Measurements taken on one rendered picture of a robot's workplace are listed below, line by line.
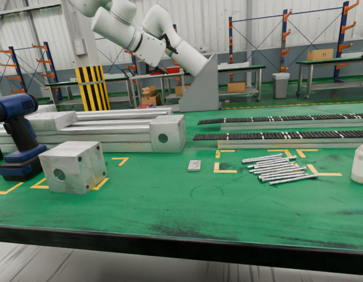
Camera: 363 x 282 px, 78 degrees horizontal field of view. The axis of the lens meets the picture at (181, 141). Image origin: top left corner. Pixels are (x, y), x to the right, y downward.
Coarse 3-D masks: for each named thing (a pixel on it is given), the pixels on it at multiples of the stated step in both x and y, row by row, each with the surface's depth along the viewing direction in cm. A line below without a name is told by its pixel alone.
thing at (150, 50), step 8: (144, 32) 83; (144, 40) 83; (152, 40) 84; (136, 48) 83; (144, 48) 84; (152, 48) 85; (160, 48) 87; (136, 56) 85; (144, 56) 86; (152, 56) 87; (160, 56) 88; (152, 64) 88
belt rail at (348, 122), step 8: (296, 120) 79; (304, 120) 78; (312, 120) 78; (320, 120) 77; (328, 120) 77; (336, 120) 76; (344, 120) 76; (352, 120) 75; (360, 120) 75; (224, 128) 85; (232, 128) 84; (240, 128) 84; (248, 128) 83; (256, 128) 83; (264, 128) 82; (272, 128) 81; (280, 128) 81
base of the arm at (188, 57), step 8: (184, 40) 123; (176, 48) 120; (184, 48) 121; (192, 48) 123; (176, 56) 122; (184, 56) 121; (192, 56) 121; (200, 56) 122; (184, 64) 124; (192, 64) 122; (200, 64) 122; (192, 72) 125
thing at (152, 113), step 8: (80, 112) 101; (88, 112) 100; (96, 112) 99; (104, 112) 98; (112, 112) 97; (120, 112) 97; (128, 112) 96; (136, 112) 89; (144, 112) 88; (152, 112) 86; (160, 112) 85; (168, 112) 92; (80, 120) 95; (88, 120) 94; (96, 120) 93; (104, 120) 92
